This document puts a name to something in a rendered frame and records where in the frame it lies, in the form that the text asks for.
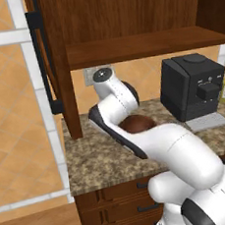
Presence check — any brown bowl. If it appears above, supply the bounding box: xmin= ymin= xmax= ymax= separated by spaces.
xmin=117 ymin=112 xmax=158 ymax=136

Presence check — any black coffee machine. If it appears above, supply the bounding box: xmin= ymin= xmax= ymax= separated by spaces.
xmin=155 ymin=49 xmax=225 ymax=138

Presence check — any black cabinet door handle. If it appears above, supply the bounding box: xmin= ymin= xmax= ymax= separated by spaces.
xmin=24 ymin=8 xmax=65 ymax=118

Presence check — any open wooden wall cabinet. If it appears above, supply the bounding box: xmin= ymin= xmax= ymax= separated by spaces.
xmin=35 ymin=0 xmax=225 ymax=143

